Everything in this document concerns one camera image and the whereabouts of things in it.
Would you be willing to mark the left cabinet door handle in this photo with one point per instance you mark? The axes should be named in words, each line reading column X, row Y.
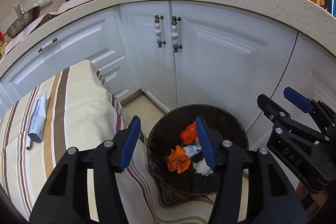
column 158, row 30

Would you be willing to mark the black round trash bin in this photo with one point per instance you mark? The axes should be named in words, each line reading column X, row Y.
column 165, row 136

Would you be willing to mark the steel wok pan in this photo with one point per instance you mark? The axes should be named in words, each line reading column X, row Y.
column 24, row 19

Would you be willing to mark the drawer handle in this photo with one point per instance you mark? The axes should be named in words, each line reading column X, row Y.
column 44, row 47

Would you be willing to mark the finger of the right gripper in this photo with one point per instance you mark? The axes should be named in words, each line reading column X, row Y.
column 298, row 100
column 280, row 117

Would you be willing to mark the person's right hand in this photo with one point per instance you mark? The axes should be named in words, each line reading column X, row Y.
column 312, row 203

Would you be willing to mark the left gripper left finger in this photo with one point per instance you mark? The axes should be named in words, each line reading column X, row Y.
column 64, row 197

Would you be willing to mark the right cabinet door handle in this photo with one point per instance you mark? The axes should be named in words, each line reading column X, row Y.
column 175, row 34

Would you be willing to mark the condiment rack with bottles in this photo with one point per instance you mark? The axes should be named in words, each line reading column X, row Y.
column 3, row 44

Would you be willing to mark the white thin tube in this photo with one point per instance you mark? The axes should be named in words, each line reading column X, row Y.
column 29, row 143

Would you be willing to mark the snack wrapper in bin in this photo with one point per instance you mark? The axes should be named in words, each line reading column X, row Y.
column 192, row 150

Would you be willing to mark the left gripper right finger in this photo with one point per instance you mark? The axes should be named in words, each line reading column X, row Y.
column 271, row 196

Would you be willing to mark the small orange plastic bag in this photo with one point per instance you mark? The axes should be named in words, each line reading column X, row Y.
column 189, row 135

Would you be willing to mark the cabinet door handle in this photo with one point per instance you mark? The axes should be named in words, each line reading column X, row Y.
column 158, row 30
column 175, row 34

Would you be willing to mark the white grey tube package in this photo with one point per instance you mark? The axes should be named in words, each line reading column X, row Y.
column 37, row 121

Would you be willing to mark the large orange plastic bag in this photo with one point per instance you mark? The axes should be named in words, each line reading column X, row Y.
column 178, row 160

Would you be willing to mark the white tissue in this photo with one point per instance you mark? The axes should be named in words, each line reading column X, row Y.
column 202, row 168

